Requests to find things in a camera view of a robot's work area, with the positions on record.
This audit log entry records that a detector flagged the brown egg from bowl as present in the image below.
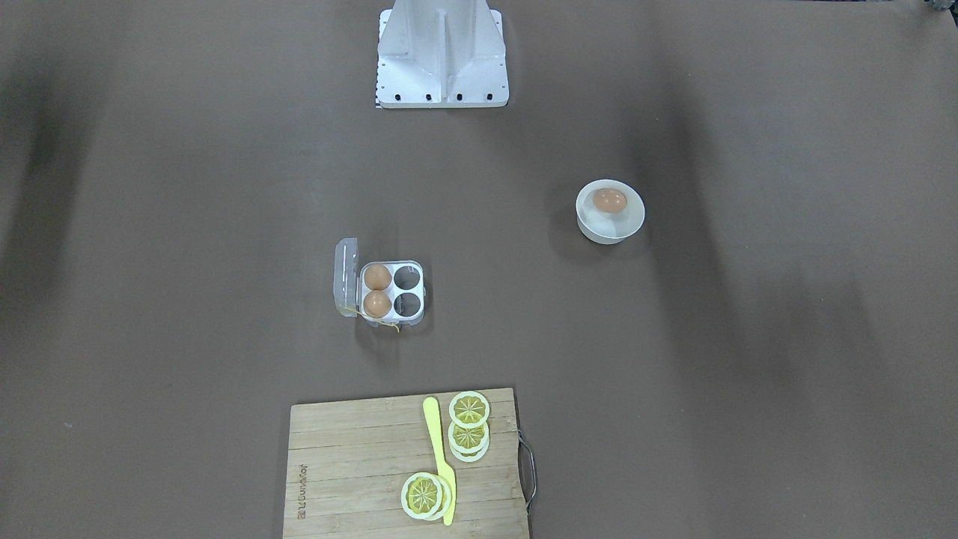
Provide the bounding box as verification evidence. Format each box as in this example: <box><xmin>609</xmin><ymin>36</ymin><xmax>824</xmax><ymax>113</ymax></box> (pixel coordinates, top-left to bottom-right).
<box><xmin>592</xmin><ymin>187</ymin><xmax>629</xmax><ymax>214</ymax></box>

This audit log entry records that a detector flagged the clear plastic egg box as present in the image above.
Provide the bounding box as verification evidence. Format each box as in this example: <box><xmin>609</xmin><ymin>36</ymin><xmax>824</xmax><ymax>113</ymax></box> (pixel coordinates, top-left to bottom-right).
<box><xmin>332</xmin><ymin>237</ymin><xmax>427</xmax><ymax>328</ymax></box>

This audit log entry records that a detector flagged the brown egg in box rear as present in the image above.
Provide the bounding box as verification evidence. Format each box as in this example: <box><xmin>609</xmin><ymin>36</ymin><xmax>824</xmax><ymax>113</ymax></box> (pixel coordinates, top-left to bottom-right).
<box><xmin>363</xmin><ymin>264</ymin><xmax>392</xmax><ymax>291</ymax></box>

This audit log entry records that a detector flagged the brown egg in box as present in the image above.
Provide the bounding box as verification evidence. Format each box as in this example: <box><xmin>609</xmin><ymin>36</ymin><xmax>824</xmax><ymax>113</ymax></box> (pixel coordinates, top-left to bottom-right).
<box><xmin>363</xmin><ymin>264</ymin><xmax>392</xmax><ymax>291</ymax></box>
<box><xmin>362</xmin><ymin>290</ymin><xmax>392</xmax><ymax>320</ymax></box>

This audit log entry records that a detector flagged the brown egg in box front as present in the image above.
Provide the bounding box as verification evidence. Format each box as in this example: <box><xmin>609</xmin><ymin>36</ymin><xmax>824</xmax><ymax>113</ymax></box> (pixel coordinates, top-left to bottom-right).
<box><xmin>362</xmin><ymin>290</ymin><xmax>392</xmax><ymax>320</ymax></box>

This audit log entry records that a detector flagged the yellow rubber band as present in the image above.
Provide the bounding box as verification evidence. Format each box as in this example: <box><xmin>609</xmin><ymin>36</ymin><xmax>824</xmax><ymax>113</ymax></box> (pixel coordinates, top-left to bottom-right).
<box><xmin>365</xmin><ymin>320</ymin><xmax>402</xmax><ymax>333</ymax></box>

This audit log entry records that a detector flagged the white ceramic bowl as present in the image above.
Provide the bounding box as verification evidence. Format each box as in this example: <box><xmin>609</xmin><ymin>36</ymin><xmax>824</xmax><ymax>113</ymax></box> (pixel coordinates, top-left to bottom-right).
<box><xmin>575</xmin><ymin>178</ymin><xmax>647</xmax><ymax>245</ymax></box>

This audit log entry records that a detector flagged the lemon slice top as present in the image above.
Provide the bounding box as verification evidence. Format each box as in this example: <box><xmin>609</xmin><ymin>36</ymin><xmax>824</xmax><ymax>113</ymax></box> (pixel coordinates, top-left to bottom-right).
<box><xmin>448</xmin><ymin>390</ymin><xmax>492</xmax><ymax>427</ymax></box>

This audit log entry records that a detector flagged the yellow plastic knife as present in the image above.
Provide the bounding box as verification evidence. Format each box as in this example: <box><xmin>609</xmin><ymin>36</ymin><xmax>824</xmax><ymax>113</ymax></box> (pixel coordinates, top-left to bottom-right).
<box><xmin>422</xmin><ymin>396</ymin><xmax>457</xmax><ymax>526</ymax></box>

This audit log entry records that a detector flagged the lemon slice middle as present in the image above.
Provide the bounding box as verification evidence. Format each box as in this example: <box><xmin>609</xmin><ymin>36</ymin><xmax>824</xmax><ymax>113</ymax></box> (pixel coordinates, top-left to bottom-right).
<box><xmin>448</xmin><ymin>422</ymin><xmax>490</xmax><ymax>453</ymax></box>

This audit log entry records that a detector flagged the lemon slice lower stack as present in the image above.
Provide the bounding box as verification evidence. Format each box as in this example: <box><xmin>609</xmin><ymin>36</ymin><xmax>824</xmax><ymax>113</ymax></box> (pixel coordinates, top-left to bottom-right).
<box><xmin>449</xmin><ymin>444</ymin><xmax>489</xmax><ymax>463</ymax></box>

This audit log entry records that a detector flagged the white metal stand base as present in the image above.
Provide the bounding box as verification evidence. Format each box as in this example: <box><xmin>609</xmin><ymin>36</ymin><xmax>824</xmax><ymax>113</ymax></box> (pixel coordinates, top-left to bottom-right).
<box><xmin>374</xmin><ymin>1</ymin><xmax>510</xmax><ymax>109</ymax></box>

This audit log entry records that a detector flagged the lemon slice under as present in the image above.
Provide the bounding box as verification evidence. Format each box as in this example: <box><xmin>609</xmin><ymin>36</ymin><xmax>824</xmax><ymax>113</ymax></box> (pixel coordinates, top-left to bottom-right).
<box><xmin>427</xmin><ymin>475</ymin><xmax>454</xmax><ymax>521</ymax></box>

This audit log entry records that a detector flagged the bamboo cutting board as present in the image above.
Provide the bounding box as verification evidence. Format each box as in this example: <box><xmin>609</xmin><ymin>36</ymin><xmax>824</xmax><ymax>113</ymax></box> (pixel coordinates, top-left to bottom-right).
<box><xmin>283</xmin><ymin>388</ymin><xmax>531</xmax><ymax>538</ymax></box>

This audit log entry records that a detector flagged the lemon slice single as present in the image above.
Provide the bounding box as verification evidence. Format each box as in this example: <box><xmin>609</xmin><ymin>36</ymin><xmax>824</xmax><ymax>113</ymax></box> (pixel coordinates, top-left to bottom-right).
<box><xmin>400</xmin><ymin>472</ymin><xmax>442</xmax><ymax>521</ymax></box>

